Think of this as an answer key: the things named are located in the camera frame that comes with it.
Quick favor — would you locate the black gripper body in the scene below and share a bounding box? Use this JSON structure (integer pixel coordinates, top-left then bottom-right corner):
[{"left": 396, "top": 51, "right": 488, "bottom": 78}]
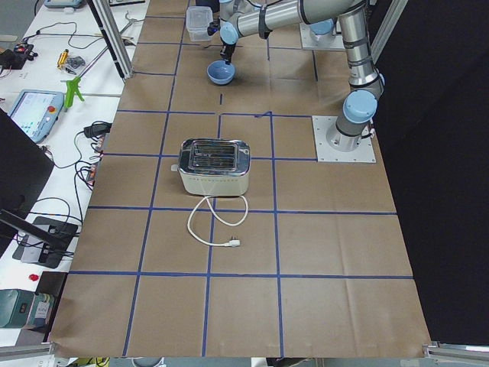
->
[{"left": 221, "top": 43, "right": 236, "bottom": 58}]

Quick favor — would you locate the light blue bowl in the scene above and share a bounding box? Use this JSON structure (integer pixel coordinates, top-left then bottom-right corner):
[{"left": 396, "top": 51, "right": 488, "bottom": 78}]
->
[{"left": 207, "top": 60, "right": 236, "bottom": 85}]

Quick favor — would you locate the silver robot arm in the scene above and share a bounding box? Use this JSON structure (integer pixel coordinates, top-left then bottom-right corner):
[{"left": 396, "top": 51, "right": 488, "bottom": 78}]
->
[
  {"left": 219, "top": 0, "right": 384, "bottom": 152},
  {"left": 309, "top": 18, "right": 337, "bottom": 41}
]

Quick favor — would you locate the clear plastic food container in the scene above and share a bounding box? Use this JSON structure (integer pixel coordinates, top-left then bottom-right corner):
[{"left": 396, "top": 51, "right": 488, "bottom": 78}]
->
[{"left": 186, "top": 6, "right": 213, "bottom": 42}]

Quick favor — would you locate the chrome white toaster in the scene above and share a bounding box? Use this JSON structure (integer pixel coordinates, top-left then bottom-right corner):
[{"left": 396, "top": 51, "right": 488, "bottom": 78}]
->
[{"left": 171, "top": 138, "right": 251, "bottom": 196}]

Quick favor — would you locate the black power adapter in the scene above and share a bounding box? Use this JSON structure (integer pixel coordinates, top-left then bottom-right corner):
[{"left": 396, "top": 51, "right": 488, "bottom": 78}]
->
[{"left": 83, "top": 122, "right": 112, "bottom": 138}]

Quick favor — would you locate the green clamp tool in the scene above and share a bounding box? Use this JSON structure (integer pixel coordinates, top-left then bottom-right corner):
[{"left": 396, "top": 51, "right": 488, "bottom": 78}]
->
[{"left": 63, "top": 76, "right": 85, "bottom": 110}]

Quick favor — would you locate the yellow screwdriver tool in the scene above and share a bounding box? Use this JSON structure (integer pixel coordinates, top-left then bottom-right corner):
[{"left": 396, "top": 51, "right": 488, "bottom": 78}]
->
[{"left": 57, "top": 49, "right": 69, "bottom": 70}]

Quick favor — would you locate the blue teach pendant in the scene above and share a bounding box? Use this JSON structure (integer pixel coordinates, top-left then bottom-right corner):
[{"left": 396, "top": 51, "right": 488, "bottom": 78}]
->
[{"left": 8, "top": 89, "right": 64, "bottom": 143}]

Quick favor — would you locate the black monitor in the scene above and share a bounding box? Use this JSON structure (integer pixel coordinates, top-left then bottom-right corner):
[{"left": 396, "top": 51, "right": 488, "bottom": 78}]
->
[{"left": 1, "top": 111, "right": 67, "bottom": 253}]

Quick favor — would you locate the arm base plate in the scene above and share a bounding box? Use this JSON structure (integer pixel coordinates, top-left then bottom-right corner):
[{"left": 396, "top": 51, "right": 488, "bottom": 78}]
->
[
  {"left": 312, "top": 115, "right": 376, "bottom": 164},
  {"left": 300, "top": 23, "right": 345, "bottom": 52}
]

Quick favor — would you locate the aluminium frame post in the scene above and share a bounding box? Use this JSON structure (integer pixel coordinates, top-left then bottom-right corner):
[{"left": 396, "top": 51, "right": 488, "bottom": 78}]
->
[{"left": 86, "top": 0, "right": 134, "bottom": 80}]

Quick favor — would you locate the white toaster power cord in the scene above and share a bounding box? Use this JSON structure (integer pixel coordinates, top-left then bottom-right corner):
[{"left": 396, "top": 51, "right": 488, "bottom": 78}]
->
[{"left": 186, "top": 195, "right": 250, "bottom": 249}]

